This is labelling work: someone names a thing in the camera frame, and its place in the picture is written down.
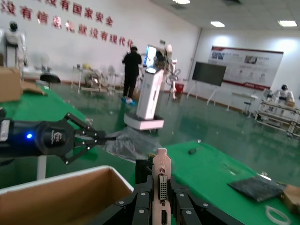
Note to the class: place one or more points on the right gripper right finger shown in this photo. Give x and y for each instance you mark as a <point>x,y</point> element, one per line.
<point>185,206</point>

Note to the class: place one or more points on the silver antistatic bag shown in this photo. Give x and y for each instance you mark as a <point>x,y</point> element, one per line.
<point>133,144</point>

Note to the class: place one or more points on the dark antistatic bag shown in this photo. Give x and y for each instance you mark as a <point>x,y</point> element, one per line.
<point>257,188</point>

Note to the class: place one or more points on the black display on white stand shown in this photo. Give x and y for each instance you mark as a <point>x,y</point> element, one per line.
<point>208,73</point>

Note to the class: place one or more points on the black office chair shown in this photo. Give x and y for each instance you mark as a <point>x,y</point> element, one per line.
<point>50,78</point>

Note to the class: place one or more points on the green floor mat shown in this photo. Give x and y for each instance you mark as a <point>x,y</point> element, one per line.
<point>47,110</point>

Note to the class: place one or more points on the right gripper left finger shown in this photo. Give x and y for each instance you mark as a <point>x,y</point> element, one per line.
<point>138,206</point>

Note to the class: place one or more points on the white industrial robot arm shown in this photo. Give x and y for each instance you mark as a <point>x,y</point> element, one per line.
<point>169,50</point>

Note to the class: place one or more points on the white humanoid robot black head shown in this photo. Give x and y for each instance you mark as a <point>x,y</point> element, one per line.
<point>14,39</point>
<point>284,93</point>

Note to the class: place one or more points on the pipe frame work rack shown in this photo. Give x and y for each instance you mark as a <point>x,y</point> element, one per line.
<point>276,114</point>

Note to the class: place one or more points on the wall poster with photo header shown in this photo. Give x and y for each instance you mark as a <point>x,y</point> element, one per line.
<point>253,63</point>

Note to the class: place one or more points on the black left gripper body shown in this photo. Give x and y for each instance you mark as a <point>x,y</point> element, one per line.
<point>47,138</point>

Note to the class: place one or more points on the person with blue shoe covers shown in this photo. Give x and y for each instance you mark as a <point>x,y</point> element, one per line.
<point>131,68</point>

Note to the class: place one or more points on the graphics card with DVI bracket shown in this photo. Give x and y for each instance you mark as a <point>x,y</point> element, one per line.
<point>164,185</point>

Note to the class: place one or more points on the red box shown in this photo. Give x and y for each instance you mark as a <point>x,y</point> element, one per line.
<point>180,88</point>

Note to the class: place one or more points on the green tablecloth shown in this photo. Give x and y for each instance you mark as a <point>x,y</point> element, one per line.
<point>211,178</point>

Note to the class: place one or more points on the small flat cardboard box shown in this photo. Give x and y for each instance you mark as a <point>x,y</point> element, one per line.
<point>293,197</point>

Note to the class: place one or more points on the cluttered white workbench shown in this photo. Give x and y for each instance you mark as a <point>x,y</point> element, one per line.
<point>93,79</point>

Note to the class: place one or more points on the white vertical post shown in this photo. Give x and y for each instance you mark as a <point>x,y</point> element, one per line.
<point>41,167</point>

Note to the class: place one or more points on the flat cardboard sheet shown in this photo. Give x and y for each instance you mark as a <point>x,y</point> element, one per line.
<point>32,90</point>

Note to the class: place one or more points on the clear plastic scrap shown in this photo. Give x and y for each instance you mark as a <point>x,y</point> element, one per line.
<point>229,169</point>

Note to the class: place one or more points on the large open cardboard box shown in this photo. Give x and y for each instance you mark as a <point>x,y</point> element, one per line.
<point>58,199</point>

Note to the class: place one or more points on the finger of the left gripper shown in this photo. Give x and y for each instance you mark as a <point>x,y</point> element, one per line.
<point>87,131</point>
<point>84,147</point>

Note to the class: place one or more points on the white desk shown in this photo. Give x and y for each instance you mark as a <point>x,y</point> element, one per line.
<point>241,93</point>

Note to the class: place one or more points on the green black screwdriver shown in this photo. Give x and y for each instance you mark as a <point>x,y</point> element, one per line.
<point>192,151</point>

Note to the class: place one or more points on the big closed cardboard box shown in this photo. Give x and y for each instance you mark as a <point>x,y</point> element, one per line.
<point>9,84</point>

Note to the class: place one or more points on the white pedestal fan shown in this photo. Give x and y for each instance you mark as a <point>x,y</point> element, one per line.
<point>43,59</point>

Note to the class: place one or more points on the ceiling light panel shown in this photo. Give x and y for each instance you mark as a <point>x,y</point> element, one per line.
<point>287,23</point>
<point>217,23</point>

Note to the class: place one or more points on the white tower mobile robot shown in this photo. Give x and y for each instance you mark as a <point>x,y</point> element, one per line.
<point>150,93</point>

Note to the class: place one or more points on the black stool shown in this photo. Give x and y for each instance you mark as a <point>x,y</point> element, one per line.
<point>247,103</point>

